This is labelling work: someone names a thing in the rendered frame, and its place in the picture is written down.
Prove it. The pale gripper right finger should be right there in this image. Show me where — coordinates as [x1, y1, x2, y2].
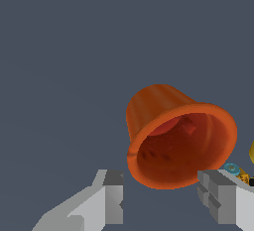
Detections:
[196, 169, 254, 231]

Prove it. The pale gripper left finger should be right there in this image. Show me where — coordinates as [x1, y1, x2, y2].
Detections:
[32, 169, 125, 231]

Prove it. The yellow toy with teal ring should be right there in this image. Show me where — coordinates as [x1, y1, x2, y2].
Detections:
[223, 163, 254, 187]

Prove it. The orange flower pot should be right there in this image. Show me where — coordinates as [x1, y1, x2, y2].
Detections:
[125, 83, 238, 190]

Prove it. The yellow round object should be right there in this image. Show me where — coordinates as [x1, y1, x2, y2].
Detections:
[248, 140, 254, 166]

